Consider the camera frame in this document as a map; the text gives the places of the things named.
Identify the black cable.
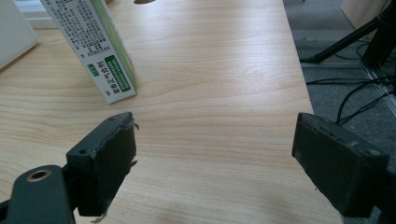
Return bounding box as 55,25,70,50
335,81,395,126
305,76,396,86

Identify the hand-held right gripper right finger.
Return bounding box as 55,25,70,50
291,112,390,218

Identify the black stand leg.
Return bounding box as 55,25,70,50
299,0,396,68

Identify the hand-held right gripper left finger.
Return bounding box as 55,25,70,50
65,111,140,224

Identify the light wooden cabinet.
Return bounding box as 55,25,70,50
340,0,391,23

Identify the white and green medicine box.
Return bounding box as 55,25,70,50
39,0,138,105

